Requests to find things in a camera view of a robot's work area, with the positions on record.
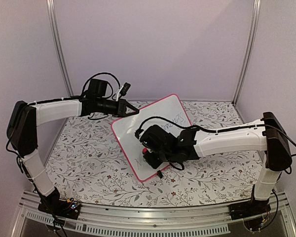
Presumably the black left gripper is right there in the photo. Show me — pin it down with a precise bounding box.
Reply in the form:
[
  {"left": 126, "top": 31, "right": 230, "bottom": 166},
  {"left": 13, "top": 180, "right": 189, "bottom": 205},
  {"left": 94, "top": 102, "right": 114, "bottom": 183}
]
[{"left": 96, "top": 98, "right": 139, "bottom": 118}]

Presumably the pink framed whiteboard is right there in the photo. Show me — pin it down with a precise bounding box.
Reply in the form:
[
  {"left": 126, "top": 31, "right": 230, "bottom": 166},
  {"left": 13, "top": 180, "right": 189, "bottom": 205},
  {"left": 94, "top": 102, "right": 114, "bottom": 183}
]
[{"left": 111, "top": 94, "right": 192, "bottom": 182}]

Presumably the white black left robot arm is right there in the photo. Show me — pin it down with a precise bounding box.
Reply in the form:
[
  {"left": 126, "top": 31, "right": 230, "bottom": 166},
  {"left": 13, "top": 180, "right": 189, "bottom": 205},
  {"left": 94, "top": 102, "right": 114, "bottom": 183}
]
[{"left": 6, "top": 78, "right": 139, "bottom": 214}]

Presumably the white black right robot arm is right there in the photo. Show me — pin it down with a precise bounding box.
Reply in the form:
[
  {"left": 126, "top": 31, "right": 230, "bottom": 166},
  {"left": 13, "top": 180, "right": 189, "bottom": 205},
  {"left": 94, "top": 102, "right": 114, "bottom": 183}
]
[{"left": 135, "top": 112, "right": 293, "bottom": 215}]

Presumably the black whiteboard foot clip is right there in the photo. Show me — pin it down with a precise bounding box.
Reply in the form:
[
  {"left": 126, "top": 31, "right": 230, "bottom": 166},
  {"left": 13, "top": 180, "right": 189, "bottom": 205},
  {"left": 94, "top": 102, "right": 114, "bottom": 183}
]
[{"left": 157, "top": 170, "right": 163, "bottom": 179}]

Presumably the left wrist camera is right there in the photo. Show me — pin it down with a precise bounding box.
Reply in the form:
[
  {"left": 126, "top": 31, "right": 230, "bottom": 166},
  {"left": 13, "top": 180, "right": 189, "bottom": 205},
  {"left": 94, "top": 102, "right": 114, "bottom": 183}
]
[{"left": 112, "top": 82, "right": 131, "bottom": 101}]

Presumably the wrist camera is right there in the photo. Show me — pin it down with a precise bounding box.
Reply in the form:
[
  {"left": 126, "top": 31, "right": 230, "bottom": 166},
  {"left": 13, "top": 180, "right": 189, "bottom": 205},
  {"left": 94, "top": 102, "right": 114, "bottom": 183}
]
[
  {"left": 135, "top": 128, "right": 144, "bottom": 139},
  {"left": 112, "top": 82, "right": 131, "bottom": 101}
]

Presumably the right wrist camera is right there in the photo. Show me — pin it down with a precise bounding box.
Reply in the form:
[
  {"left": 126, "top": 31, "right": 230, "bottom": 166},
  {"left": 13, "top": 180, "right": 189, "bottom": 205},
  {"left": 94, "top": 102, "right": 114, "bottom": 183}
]
[{"left": 135, "top": 128, "right": 144, "bottom": 139}]

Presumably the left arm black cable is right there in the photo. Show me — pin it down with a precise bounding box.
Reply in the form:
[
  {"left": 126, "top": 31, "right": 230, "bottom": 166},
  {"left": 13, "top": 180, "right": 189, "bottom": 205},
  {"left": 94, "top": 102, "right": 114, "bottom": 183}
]
[{"left": 81, "top": 72, "right": 121, "bottom": 99}]

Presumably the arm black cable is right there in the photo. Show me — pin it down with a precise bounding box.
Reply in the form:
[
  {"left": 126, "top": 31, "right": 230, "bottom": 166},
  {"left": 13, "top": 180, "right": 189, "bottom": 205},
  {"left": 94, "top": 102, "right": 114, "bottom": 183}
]
[
  {"left": 81, "top": 72, "right": 121, "bottom": 99},
  {"left": 138, "top": 116, "right": 296, "bottom": 173}
]

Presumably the aluminium front rail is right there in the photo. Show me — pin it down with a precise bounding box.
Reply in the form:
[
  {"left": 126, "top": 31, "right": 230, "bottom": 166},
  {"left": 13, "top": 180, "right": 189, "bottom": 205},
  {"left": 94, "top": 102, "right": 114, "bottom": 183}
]
[{"left": 12, "top": 191, "right": 296, "bottom": 237}]

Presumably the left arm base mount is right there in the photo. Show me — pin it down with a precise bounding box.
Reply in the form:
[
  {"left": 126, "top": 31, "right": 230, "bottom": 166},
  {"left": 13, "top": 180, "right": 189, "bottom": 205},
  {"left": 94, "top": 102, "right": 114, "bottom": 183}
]
[{"left": 38, "top": 198, "right": 81, "bottom": 220}]

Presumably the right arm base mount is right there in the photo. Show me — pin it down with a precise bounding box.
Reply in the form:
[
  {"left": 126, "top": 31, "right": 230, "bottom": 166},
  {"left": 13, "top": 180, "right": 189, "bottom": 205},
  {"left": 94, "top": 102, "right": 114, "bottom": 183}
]
[{"left": 228, "top": 196, "right": 271, "bottom": 220}]

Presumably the left aluminium corner post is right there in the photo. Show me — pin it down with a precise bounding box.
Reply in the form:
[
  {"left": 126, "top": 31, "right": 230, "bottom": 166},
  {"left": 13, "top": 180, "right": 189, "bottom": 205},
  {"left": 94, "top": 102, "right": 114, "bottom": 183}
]
[{"left": 46, "top": 0, "right": 74, "bottom": 96}]

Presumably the aluminium corner post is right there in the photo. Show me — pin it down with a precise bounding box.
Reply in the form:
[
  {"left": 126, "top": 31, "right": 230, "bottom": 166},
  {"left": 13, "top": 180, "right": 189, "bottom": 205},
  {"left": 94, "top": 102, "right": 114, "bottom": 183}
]
[
  {"left": 232, "top": 0, "right": 261, "bottom": 107},
  {"left": 46, "top": 0, "right": 74, "bottom": 96}
]

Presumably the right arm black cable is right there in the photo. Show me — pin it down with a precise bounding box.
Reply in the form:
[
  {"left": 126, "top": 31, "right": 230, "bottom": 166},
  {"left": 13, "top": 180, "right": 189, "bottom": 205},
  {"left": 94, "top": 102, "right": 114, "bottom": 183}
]
[{"left": 138, "top": 116, "right": 296, "bottom": 173}]

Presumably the right aluminium corner post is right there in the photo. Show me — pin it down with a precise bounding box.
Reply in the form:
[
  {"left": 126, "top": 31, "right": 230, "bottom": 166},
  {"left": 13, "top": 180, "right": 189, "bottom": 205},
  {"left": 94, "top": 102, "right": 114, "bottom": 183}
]
[{"left": 232, "top": 0, "right": 261, "bottom": 107}]

